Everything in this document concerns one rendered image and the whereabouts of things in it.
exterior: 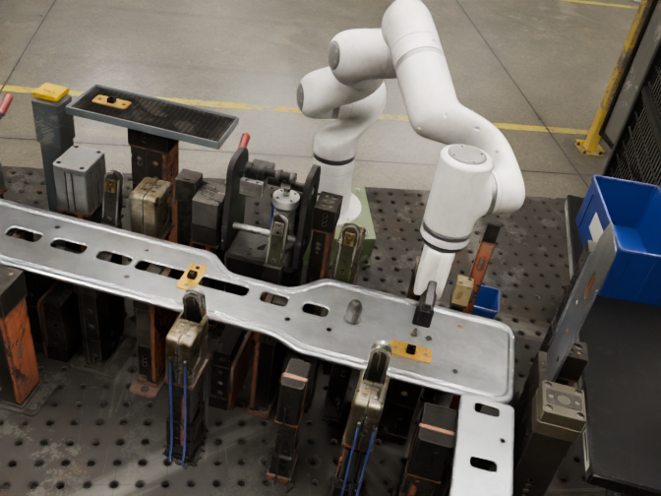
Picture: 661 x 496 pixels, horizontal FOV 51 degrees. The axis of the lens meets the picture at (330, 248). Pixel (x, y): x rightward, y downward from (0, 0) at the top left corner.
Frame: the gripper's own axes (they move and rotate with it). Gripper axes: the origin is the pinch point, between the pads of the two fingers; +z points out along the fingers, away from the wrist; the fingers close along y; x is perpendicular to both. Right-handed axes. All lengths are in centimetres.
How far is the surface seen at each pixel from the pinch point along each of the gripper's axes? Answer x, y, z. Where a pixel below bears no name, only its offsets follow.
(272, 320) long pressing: -27.5, 1.0, 12.3
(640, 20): 90, -314, 28
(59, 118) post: -92, -36, 1
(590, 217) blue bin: 35, -49, 3
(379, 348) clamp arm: -6.1, 13.1, 0.9
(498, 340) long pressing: 16.7, -9.7, 12.4
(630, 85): 96, -304, 61
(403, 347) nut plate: -1.6, -0.4, 12.1
